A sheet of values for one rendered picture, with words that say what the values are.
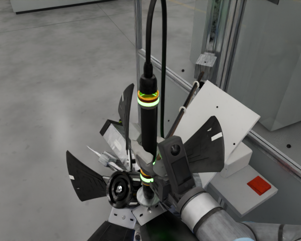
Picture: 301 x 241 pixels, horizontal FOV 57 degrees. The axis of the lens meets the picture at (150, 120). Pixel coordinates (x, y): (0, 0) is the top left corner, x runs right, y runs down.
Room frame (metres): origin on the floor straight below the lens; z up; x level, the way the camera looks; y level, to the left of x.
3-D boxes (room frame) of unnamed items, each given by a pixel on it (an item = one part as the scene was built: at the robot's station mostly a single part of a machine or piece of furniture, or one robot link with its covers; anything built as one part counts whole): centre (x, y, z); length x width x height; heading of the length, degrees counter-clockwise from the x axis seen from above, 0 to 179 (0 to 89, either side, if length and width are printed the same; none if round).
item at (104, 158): (0.76, 0.18, 1.08); 0.07 x 0.04 x 0.06; 43
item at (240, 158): (0.94, -0.38, 0.91); 0.17 x 0.16 x 0.11; 123
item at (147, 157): (0.44, 0.02, 1.45); 0.09 x 0.03 x 0.06; 43
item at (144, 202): (0.47, 0.00, 1.31); 0.09 x 0.07 x 0.10; 158
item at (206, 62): (1.04, -0.23, 1.35); 0.10 x 0.07 x 0.08; 158
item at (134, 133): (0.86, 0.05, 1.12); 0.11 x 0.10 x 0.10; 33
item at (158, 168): (0.37, -0.06, 1.44); 0.12 x 0.08 x 0.09; 33
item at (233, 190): (0.86, -0.40, 0.84); 0.36 x 0.24 x 0.03; 33
